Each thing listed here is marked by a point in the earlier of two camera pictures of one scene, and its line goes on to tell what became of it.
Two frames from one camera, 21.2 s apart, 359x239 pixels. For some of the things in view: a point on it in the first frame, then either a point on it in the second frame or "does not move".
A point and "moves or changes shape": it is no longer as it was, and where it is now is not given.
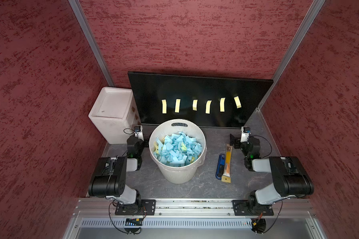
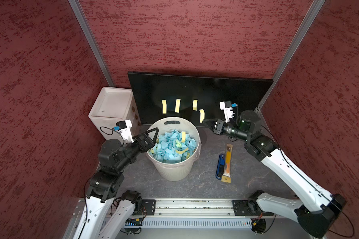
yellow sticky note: [194, 105] does not move
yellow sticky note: [207, 110] → [202, 115]
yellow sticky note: [222, 104] moves or changes shape
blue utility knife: [220, 167] does not move
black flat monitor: [214, 102] does not move
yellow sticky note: [177, 105] does not move
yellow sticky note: [164, 106] does not move
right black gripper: [237, 140] → [217, 126]
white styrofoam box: [115, 115] does not move
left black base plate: [140, 207] does not move
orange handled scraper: [227, 178] does not move
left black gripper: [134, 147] → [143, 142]
